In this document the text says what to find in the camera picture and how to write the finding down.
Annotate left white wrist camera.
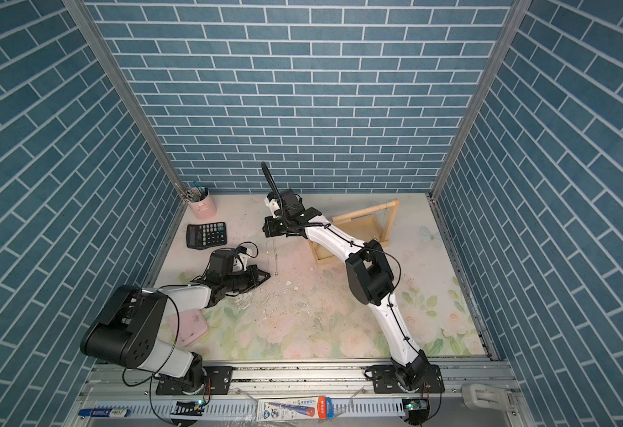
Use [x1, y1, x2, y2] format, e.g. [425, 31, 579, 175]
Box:
[235, 241, 259, 270]

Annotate wooden jewelry display stand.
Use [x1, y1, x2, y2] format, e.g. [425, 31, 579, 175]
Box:
[307, 199, 400, 267]

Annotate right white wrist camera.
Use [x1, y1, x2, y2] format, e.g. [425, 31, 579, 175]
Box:
[265, 195, 281, 218]

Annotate blue marker pen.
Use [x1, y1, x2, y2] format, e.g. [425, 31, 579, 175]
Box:
[78, 407, 131, 418]

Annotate pink pen holder cup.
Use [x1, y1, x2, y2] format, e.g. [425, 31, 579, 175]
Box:
[188, 195, 217, 221]

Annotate white plastic bracket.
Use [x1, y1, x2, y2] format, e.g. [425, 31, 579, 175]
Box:
[461, 384, 515, 412]

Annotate red blue packaged box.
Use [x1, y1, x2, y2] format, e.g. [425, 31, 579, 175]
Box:
[256, 396, 336, 422]

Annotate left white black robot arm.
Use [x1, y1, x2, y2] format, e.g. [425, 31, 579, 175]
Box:
[80, 247, 271, 391]

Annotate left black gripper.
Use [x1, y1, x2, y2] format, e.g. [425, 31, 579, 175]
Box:
[221, 265, 272, 294]

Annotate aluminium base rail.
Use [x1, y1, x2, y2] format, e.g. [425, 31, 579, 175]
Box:
[65, 358, 534, 426]

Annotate pens in pink cup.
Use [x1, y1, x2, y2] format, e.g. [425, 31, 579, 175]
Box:
[182, 184, 209, 203]

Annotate black desk calculator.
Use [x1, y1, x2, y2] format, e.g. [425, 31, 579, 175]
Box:
[185, 222, 228, 250]

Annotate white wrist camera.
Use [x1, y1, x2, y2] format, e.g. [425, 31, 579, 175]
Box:
[235, 241, 259, 270]
[265, 195, 281, 218]

